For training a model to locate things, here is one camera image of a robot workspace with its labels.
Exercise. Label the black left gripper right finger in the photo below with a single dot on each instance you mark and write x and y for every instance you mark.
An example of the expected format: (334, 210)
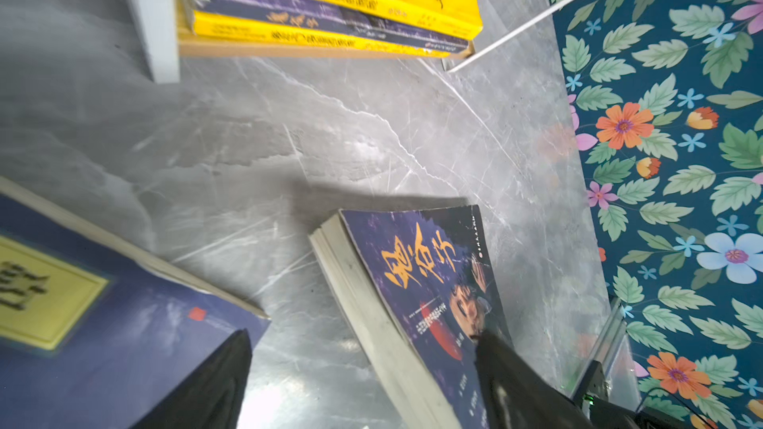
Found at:
(515, 396)

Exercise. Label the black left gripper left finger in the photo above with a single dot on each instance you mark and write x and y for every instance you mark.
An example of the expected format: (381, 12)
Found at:
(212, 395)

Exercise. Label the navy book yellow label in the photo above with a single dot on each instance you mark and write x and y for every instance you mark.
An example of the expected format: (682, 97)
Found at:
(95, 331)

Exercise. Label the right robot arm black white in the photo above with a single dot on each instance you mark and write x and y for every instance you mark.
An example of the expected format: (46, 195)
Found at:
(591, 397)

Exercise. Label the white metal wooden book shelf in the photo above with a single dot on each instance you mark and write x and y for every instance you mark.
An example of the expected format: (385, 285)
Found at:
(155, 21)

